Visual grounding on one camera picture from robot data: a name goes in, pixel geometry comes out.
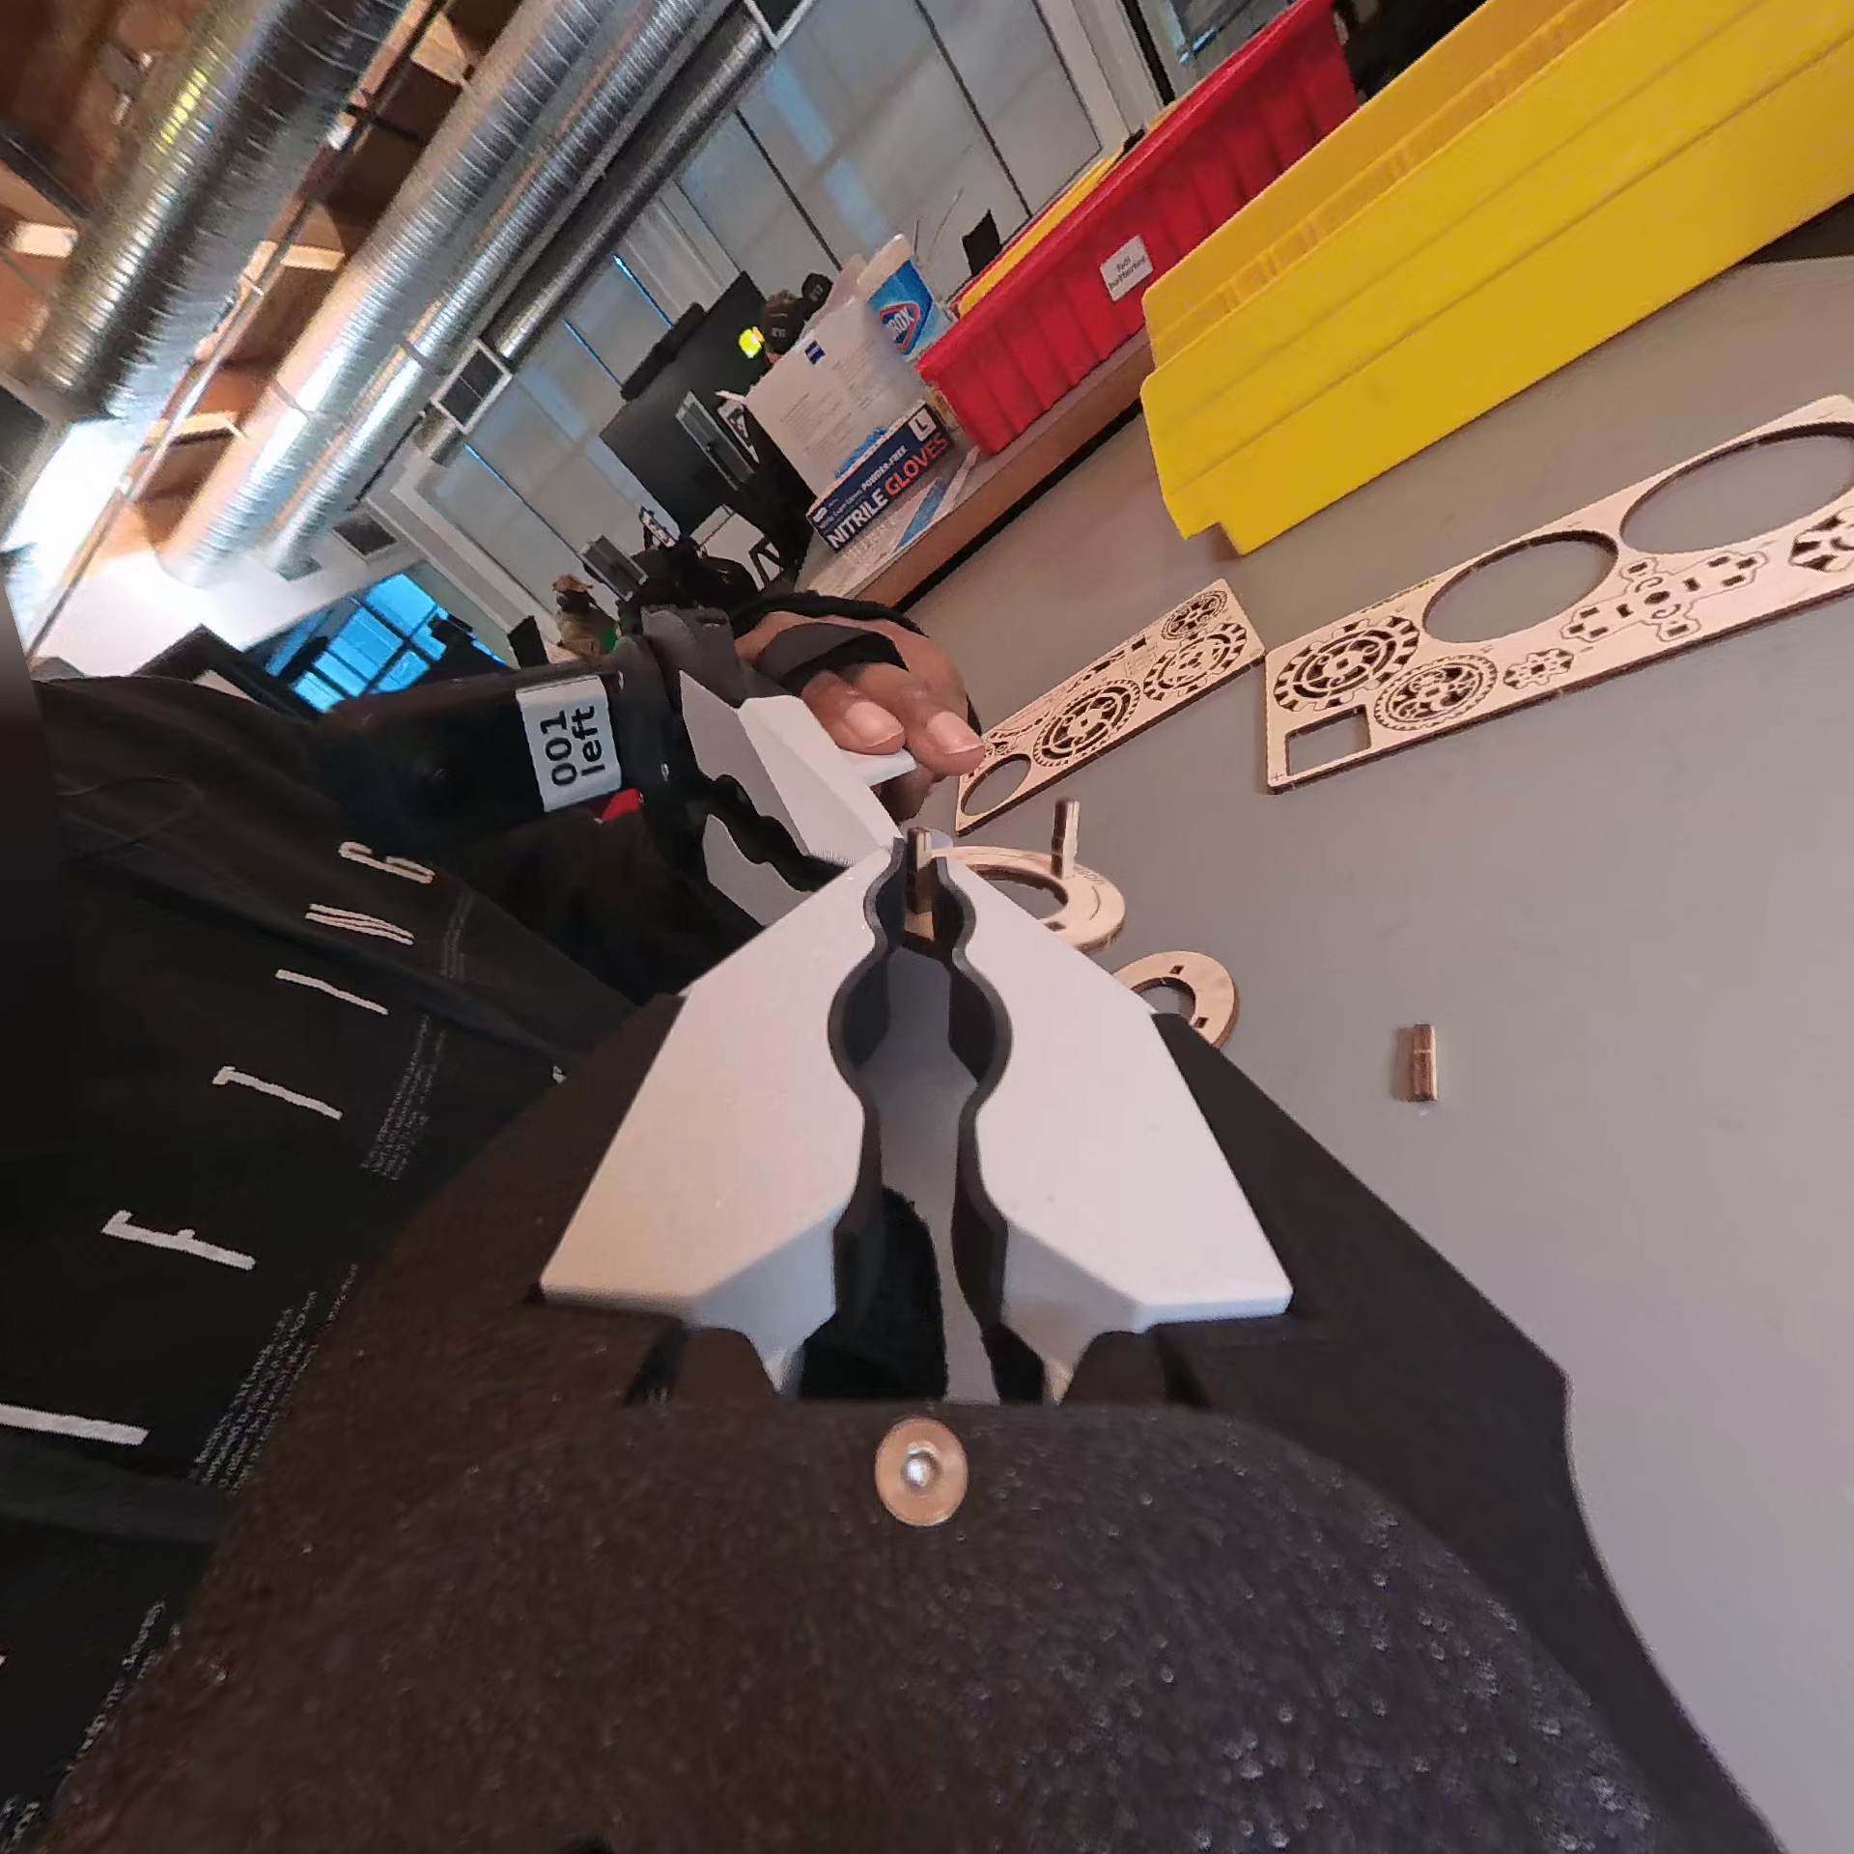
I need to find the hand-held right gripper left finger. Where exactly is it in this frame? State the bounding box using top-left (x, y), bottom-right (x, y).
top-left (539, 849), bottom-right (911, 1394)

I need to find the blue nitrile gloves box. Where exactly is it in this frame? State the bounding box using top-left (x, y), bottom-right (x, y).
top-left (803, 405), bottom-right (969, 555)

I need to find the silver ventilation duct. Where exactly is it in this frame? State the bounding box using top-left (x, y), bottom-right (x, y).
top-left (159, 0), bottom-right (813, 580)
top-left (0, 0), bottom-right (451, 421)

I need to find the grey desk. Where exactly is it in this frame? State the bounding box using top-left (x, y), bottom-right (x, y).
top-left (869, 238), bottom-right (1854, 1854)

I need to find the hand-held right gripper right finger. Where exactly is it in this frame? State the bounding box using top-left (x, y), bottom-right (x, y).
top-left (933, 857), bottom-right (1293, 1402)

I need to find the large wooden gear sheet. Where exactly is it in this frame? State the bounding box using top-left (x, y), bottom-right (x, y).
top-left (1263, 395), bottom-right (1854, 793)

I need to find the red plastic bin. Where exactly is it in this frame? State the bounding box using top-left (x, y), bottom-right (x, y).
top-left (915, 0), bottom-right (1362, 457)

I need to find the white cardboard box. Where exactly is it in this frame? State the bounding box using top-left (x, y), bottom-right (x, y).
top-left (742, 322), bottom-right (929, 501)

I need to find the black monitor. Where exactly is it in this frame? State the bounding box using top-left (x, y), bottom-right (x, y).
top-left (597, 272), bottom-right (776, 541)

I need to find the person's left hand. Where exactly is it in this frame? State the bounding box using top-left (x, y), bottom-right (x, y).
top-left (730, 608), bottom-right (990, 813)

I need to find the disinfecting wipes canister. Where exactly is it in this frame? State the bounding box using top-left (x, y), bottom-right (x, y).
top-left (859, 234), bottom-right (953, 364)

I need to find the wooden ring piece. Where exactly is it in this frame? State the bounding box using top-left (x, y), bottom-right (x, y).
top-left (1112, 950), bottom-right (1241, 1048)
top-left (931, 843), bottom-right (1126, 952)

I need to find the small wooden gear sheet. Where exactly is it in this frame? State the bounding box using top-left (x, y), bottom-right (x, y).
top-left (953, 578), bottom-right (1265, 829)

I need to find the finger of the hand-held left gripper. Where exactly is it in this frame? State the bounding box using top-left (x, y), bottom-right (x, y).
top-left (692, 793), bottom-right (871, 930)
top-left (672, 668), bottom-right (929, 873)

